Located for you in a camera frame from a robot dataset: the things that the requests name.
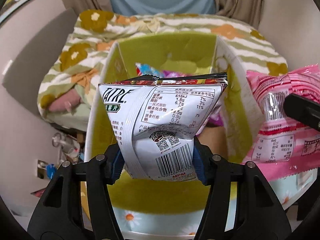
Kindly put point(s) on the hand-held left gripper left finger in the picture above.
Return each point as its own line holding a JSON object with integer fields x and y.
{"x": 117, "y": 165}

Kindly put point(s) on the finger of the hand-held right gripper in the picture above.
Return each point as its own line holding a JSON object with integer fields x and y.
{"x": 302, "y": 112}

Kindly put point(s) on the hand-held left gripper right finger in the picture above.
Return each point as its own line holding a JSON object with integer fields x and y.
{"x": 200, "y": 162}

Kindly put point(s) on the pink striped snack packet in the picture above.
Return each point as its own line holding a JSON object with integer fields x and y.
{"x": 275, "y": 142}

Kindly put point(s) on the white potato chip bag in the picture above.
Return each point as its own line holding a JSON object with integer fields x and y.
{"x": 162, "y": 110}

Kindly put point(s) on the green cardboard box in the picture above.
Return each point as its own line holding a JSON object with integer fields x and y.
{"x": 175, "y": 45}

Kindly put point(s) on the pile of floor clutter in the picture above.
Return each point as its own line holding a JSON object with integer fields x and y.
{"x": 67, "y": 147}

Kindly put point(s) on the light blue daisy pillow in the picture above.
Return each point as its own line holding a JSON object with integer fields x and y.
{"x": 155, "y": 220}

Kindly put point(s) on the pink cloth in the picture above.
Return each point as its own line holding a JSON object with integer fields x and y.
{"x": 65, "y": 102}

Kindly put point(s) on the red and blue snack packet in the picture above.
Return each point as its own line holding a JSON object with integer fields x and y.
{"x": 146, "y": 70}

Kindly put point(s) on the floral striped blanket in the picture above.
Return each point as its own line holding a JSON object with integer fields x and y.
{"x": 175, "y": 25}

